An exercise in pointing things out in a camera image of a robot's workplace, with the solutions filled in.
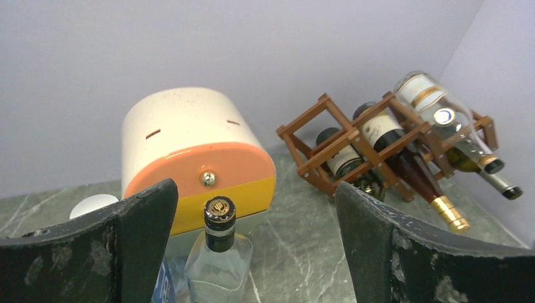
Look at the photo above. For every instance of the cream drawer cabinet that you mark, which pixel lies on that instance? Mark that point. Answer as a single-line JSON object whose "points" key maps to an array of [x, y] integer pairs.
{"points": [[199, 139]]}

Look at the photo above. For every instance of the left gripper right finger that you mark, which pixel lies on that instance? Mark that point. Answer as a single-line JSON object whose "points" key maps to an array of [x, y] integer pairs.
{"points": [[394, 257]]}

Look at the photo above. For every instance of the blue square bottle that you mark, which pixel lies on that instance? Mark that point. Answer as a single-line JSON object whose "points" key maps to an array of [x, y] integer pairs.
{"points": [[117, 250]]}

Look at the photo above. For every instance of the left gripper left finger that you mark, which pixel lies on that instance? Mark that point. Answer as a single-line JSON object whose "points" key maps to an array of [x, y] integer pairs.
{"points": [[32, 265]]}

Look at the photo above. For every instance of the dark bottle black neck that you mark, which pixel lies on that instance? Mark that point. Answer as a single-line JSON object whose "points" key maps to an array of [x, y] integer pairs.
{"points": [[348, 159]]}

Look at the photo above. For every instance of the clear square bottle black cap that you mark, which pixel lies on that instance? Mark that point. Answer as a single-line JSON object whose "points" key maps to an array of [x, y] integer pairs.
{"points": [[218, 264]]}

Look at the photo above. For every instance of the green bottle silver neck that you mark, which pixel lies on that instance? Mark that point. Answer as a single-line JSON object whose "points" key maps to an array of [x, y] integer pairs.
{"points": [[462, 163]]}

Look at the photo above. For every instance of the brown bottle gold foil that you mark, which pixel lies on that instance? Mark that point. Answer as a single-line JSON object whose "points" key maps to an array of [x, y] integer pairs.
{"points": [[380, 132]]}

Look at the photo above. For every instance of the clear round glass bottle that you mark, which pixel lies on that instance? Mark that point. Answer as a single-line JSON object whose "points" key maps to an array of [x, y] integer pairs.
{"points": [[451, 117]]}

